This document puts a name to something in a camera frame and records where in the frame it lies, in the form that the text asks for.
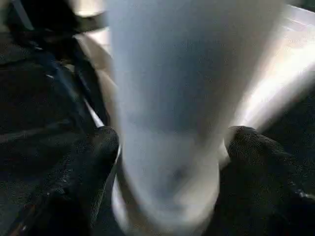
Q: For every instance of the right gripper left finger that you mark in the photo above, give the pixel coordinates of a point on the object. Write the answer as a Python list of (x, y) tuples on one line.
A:
[(81, 186)]

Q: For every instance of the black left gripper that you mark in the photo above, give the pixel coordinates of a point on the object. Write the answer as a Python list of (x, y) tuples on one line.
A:
[(54, 19)]

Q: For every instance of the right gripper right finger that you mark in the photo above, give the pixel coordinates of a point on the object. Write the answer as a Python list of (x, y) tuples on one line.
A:
[(265, 186)]

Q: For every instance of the white plastic table leg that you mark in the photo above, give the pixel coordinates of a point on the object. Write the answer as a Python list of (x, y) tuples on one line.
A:
[(177, 98)]

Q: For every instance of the white plastic table top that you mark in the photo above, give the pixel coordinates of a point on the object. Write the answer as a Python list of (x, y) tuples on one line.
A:
[(283, 68)]

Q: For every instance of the black mat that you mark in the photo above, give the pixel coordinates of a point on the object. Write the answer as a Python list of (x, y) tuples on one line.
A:
[(29, 110)]

